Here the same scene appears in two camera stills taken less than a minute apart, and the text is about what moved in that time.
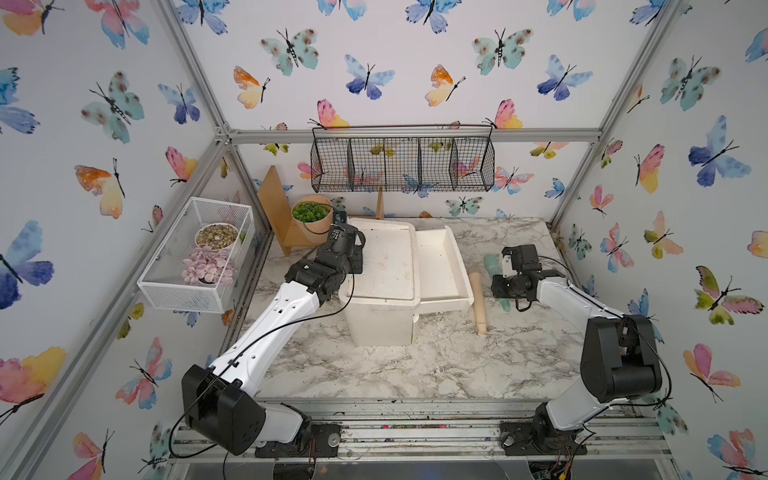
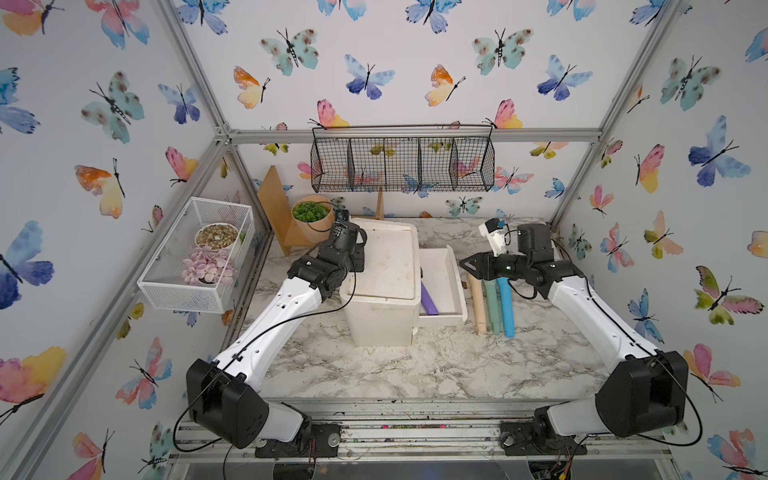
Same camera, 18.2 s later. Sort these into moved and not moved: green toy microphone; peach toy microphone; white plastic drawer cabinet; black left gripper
Moved: green toy microphone
Not moved: white plastic drawer cabinet; black left gripper; peach toy microphone
